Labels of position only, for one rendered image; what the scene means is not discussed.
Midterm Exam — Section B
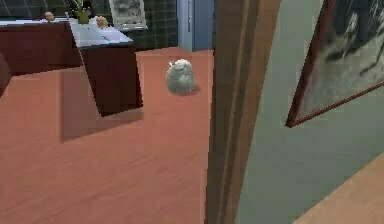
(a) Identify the red framed wall picture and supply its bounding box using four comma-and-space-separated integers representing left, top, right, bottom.
285, 0, 384, 129

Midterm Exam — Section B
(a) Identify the tan bread loaf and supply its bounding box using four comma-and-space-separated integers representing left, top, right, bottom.
96, 15, 109, 29

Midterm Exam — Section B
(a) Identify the brown wooden door frame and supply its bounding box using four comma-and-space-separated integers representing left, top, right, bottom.
203, 0, 283, 224

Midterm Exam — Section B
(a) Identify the white tied garbage bag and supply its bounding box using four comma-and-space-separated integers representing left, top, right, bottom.
165, 58, 198, 95

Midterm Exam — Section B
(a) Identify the pale blue room door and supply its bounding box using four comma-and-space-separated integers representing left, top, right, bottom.
177, 0, 215, 52

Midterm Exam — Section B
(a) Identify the dark red kitchen counter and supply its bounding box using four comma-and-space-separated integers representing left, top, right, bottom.
0, 17, 144, 118

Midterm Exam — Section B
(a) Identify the white framed wall picture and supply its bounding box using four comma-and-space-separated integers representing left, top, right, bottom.
108, 0, 149, 32

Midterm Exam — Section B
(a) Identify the green potted house plant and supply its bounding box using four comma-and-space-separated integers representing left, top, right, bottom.
68, 0, 94, 25

